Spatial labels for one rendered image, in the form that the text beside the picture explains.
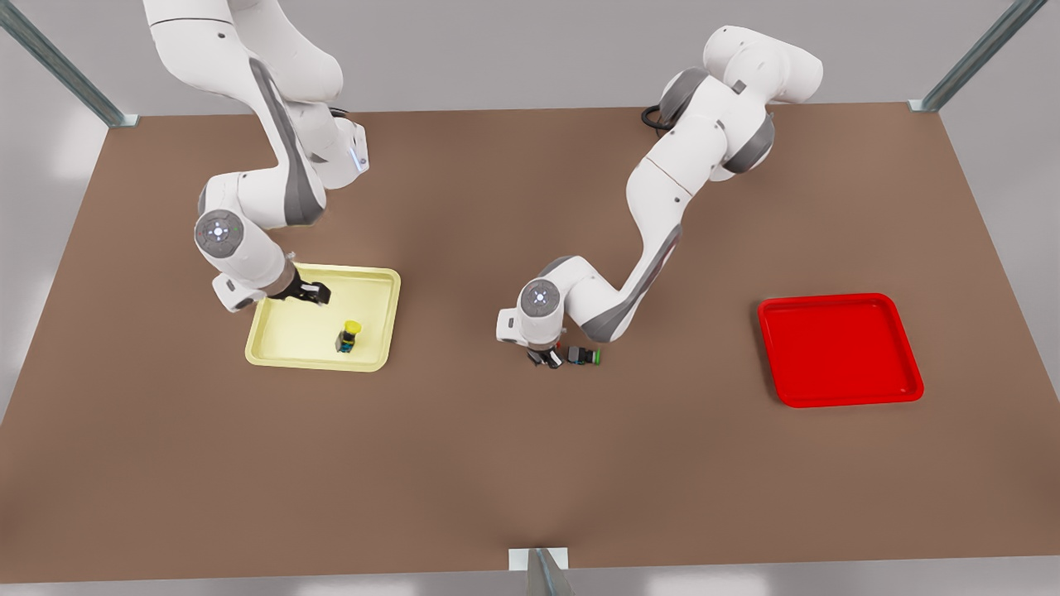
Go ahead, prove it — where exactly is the silver frame post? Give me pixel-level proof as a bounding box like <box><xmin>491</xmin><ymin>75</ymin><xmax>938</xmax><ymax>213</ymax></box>
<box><xmin>0</xmin><ymin>0</ymin><xmax>141</xmax><ymax>128</ymax></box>
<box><xmin>508</xmin><ymin>546</ymin><xmax>571</xmax><ymax>596</ymax></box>
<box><xmin>908</xmin><ymin>0</ymin><xmax>1049</xmax><ymax>114</ymax></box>

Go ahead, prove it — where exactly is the pale yellow tray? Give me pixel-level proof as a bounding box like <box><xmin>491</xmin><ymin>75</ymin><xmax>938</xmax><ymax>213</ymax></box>
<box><xmin>244</xmin><ymin>263</ymin><xmax>402</xmax><ymax>373</ymax></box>

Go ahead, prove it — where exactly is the red tray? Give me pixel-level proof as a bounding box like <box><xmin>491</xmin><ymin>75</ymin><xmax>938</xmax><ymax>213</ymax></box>
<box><xmin>758</xmin><ymin>292</ymin><xmax>926</xmax><ymax>410</ymax></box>

